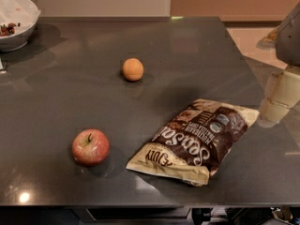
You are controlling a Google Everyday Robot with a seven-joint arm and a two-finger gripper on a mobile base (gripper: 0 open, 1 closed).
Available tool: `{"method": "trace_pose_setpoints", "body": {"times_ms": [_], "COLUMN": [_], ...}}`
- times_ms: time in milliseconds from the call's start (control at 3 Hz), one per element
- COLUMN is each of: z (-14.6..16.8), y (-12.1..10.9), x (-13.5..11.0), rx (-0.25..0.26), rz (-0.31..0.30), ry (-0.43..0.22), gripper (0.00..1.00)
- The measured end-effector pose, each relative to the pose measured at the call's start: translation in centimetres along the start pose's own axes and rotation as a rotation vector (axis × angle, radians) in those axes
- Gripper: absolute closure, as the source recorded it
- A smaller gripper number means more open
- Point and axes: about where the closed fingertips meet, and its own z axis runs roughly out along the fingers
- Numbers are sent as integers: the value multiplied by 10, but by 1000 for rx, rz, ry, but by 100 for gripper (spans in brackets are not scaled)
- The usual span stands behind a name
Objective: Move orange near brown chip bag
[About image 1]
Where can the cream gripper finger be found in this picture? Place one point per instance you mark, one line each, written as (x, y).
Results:
(281, 93)

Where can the orange fruit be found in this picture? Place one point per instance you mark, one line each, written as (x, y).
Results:
(132, 69)

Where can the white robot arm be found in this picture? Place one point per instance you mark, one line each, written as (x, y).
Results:
(287, 43)

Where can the brown chip bag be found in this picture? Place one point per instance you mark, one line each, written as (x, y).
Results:
(193, 145)

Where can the red apple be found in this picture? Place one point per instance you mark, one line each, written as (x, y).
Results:
(90, 147)

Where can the white bowl with snacks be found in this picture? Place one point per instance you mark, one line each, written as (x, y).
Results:
(18, 19)

